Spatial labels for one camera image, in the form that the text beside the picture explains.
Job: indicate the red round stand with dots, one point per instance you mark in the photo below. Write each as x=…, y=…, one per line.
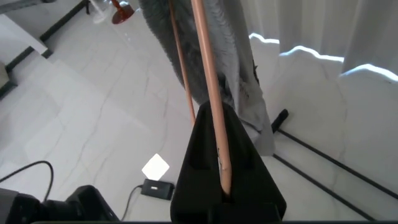
x=122, y=15

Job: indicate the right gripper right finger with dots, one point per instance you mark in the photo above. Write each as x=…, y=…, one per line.
x=255, y=193

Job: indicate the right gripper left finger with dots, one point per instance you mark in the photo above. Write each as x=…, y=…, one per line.
x=196, y=186

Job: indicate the pale grey shorts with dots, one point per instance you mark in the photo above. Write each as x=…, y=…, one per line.
x=230, y=46

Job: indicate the pink clothes hanger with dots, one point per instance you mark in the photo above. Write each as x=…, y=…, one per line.
x=211, y=77

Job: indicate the black power adapter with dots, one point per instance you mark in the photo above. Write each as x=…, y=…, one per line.
x=161, y=189

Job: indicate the black clothes rack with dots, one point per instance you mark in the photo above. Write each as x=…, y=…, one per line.
x=280, y=119

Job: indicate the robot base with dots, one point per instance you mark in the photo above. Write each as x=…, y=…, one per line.
x=84, y=205

